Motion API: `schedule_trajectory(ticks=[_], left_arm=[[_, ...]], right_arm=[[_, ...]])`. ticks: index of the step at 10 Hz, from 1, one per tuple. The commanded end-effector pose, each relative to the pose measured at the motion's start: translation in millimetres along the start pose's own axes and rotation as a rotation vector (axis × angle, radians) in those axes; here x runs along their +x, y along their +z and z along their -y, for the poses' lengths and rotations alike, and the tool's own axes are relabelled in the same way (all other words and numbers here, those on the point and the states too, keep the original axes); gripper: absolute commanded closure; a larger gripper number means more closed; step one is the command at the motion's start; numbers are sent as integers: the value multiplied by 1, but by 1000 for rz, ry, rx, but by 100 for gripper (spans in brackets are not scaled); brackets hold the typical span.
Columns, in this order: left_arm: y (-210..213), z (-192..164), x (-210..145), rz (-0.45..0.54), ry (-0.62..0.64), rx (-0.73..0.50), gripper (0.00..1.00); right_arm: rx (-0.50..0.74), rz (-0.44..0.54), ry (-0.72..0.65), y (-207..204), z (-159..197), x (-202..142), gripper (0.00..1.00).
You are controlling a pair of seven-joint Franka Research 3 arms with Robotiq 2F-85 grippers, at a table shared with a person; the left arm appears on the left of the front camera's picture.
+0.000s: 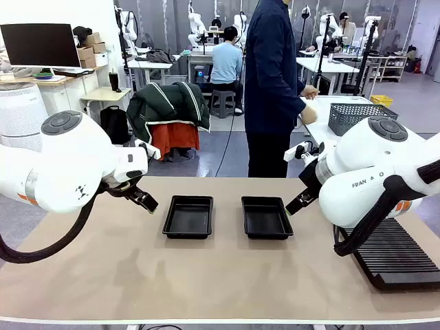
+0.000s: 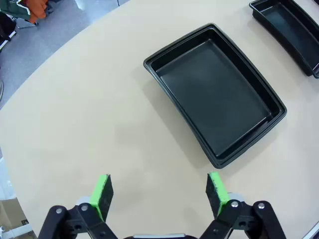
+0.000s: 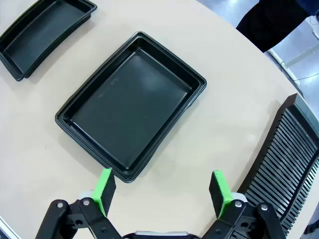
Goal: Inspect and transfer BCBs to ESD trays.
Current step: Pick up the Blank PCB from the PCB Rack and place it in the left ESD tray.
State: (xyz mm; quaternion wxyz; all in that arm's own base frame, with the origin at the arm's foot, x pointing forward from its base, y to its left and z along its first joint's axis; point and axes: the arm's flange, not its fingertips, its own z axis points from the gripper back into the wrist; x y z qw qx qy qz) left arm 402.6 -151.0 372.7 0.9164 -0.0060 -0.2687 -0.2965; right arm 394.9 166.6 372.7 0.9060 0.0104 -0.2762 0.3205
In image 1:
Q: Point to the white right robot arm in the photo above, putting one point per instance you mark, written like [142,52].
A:
[361,154]

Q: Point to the orange cloth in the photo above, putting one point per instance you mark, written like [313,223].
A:
[175,137]

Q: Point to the navy coat person left hand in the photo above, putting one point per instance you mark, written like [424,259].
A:
[310,93]

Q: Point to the person in navy coat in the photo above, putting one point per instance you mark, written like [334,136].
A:
[268,68]

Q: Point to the dark green striped jacket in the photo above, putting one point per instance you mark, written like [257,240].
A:
[165,103]

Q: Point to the black slotted board rack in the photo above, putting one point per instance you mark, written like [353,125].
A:
[395,254]

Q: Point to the brown cardboard box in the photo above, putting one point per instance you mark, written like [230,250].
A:
[93,38]
[99,48]
[88,62]
[85,53]

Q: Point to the black backpack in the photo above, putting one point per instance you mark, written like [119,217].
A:
[115,123]

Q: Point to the black tumbler with straw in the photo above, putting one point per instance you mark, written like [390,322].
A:
[113,82]

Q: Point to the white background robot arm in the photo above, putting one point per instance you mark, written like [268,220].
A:
[194,24]
[130,31]
[324,22]
[371,25]
[239,24]

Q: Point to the black keyboard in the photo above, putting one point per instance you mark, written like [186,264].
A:
[74,72]

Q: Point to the red fire extinguisher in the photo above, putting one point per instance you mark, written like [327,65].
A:
[416,66]

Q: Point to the grey clothing heap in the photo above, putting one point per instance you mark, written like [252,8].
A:
[159,56]

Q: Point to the grey plastic stool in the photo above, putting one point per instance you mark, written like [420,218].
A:
[220,98]

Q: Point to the black computer case blue light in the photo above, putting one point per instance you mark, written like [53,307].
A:
[201,74]

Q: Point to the background person black cap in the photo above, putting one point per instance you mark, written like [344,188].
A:
[348,31]

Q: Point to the navy sleeved right forearm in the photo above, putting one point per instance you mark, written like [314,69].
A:
[292,104]

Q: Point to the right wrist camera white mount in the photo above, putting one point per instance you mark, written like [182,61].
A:
[292,154]

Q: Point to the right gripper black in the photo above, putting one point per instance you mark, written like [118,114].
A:
[309,180]

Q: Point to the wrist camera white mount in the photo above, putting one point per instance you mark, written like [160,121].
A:
[292,154]
[153,153]

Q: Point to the black plastic ESD tray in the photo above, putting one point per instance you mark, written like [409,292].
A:
[187,218]
[266,218]

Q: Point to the white carton box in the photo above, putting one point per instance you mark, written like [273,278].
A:
[101,60]

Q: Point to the wooden storage shelf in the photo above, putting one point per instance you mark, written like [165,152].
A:
[392,63]

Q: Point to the grey plastic lattice basket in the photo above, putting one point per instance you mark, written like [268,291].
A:
[350,117]

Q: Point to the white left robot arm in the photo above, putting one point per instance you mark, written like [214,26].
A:
[75,154]

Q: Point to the green bowl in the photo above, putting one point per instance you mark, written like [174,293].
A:
[43,75]

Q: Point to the seated person light blue shirt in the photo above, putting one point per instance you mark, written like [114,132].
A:
[225,62]

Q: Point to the small wood top table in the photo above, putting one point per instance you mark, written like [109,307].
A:
[106,93]

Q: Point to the white cylindrical air purifier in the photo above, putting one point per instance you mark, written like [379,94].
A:
[20,110]

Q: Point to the white cabinet desk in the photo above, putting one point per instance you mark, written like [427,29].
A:
[68,96]

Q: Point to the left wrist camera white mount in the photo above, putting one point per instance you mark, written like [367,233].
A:
[153,153]

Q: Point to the black tripod stand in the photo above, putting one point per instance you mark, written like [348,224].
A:
[366,62]
[323,62]
[123,62]

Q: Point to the navy coat person right hand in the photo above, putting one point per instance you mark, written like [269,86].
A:
[309,115]

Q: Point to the white background work table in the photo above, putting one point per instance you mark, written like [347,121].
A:
[151,65]
[330,67]

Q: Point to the yellow plastic bin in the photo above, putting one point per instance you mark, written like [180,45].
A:
[381,100]

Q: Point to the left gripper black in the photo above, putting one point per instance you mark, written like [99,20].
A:
[118,192]

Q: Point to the navy sleeved left forearm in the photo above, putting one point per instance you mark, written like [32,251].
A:
[299,87]

